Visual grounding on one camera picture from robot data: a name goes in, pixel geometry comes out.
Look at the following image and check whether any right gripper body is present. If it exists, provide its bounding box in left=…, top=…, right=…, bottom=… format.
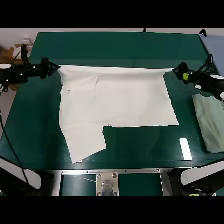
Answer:
left=172, top=61, right=191, bottom=83

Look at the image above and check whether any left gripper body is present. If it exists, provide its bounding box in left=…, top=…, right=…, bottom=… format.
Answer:
left=39, top=57, right=62, bottom=80

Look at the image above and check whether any white garment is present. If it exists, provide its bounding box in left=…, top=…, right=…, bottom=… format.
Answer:
left=57, top=64, right=180, bottom=165

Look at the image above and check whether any pale green garment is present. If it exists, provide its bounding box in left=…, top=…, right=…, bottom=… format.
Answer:
left=191, top=92, right=224, bottom=155

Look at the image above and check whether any black cable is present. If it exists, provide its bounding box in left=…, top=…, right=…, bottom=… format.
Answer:
left=0, top=112, right=32, bottom=184

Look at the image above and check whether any silver frame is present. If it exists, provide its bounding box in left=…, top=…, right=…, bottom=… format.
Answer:
left=49, top=167, right=188, bottom=197

